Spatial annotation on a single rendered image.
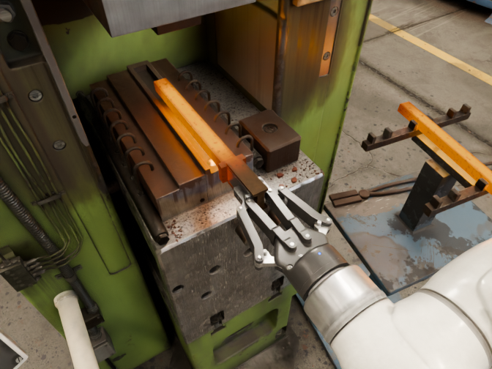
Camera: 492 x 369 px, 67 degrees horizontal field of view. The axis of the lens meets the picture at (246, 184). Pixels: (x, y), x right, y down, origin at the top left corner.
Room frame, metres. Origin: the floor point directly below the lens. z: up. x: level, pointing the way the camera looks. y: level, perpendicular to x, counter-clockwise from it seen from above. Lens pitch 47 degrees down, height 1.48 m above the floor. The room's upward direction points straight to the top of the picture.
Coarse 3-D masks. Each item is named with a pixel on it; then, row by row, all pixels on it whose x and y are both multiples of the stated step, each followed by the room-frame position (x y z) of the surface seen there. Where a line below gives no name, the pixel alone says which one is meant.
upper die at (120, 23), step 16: (96, 0) 0.45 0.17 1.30; (112, 0) 0.43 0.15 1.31; (128, 0) 0.44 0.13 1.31; (144, 0) 0.45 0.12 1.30; (160, 0) 0.46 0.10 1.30; (176, 0) 0.47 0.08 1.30; (192, 0) 0.48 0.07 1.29; (208, 0) 0.49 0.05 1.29; (224, 0) 0.50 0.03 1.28; (240, 0) 0.51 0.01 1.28; (96, 16) 0.47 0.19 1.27; (112, 16) 0.42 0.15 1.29; (128, 16) 0.43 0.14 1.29; (144, 16) 0.44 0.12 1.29; (160, 16) 0.45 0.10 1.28; (176, 16) 0.46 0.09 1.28; (192, 16) 0.47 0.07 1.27; (112, 32) 0.42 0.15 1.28; (128, 32) 0.43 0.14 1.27
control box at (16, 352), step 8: (0, 328) 0.21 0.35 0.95; (0, 336) 0.18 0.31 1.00; (8, 336) 0.19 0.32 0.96; (0, 344) 0.17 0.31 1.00; (8, 344) 0.17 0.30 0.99; (16, 344) 0.18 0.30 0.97; (0, 352) 0.16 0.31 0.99; (8, 352) 0.16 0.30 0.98; (16, 352) 0.17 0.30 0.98; (24, 352) 0.17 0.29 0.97; (0, 360) 0.15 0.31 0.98; (8, 360) 0.16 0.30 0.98; (16, 360) 0.16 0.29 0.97; (24, 360) 0.16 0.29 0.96; (0, 368) 0.15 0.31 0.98; (8, 368) 0.15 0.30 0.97; (16, 368) 0.15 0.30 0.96
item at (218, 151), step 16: (160, 80) 0.70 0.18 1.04; (160, 96) 0.67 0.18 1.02; (176, 96) 0.64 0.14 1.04; (176, 112) 0.60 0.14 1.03; (192, 112) 0.58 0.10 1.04; (192, 128) 0.54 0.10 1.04; (208, 128) 0.53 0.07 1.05; (208, 144) 0.49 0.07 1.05; (224, 144) 0.49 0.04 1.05; (224, 160) 0.45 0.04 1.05; (240, 160) 0.43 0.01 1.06; (224, 176) 0.42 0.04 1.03; (240, 176) 0.40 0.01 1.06; (256, 176) 0.40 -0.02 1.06; (256, 192) 0.37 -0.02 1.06
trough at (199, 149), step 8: (136, 72) 0.80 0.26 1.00; (144, 72) 0.82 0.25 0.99; (152, 72) 0.80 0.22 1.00; (144, 80) 0.79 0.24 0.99; (152, 80) 0.79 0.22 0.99; (152, 88) 0.75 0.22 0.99; (160, 104) 0.69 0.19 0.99; (168, 112) 0.66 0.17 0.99; (176, 120) 0.63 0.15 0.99; (184, 128) 0.61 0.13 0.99; (192, 136) 0.58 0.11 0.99; (192, 144) 0.56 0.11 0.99; (200, 152) 0.53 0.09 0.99; (216, 168) 0.49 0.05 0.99
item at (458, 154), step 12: (408, 108) 0.76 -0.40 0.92; (420, 120) 0.72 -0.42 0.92; (432, 132) 0.67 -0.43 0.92; (444, 132) 0.67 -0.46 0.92; (444, 144) 0.63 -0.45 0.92; (456, 144) 0.63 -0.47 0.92; (456, 156) 0.60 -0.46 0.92; (468, 156) 0.59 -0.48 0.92; (468, 168) 0.56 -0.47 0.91; (480, 168) 0.55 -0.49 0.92
